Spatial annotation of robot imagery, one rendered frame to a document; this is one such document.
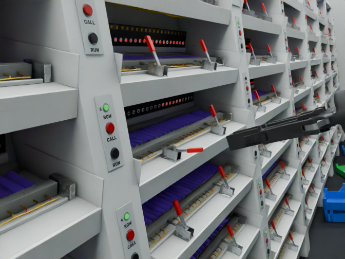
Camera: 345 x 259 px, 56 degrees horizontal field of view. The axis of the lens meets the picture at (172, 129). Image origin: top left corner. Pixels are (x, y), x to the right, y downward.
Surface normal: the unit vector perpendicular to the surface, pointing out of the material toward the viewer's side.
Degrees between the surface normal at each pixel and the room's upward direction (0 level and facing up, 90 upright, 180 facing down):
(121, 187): 90
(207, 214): 19
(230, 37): 90
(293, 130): 91
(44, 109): 109
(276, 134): 91
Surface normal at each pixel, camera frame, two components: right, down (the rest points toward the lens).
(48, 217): 0.13, -0.94
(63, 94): 0.85, 0.26
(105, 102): 0.84, -0.07
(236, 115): -0.51, 0.20
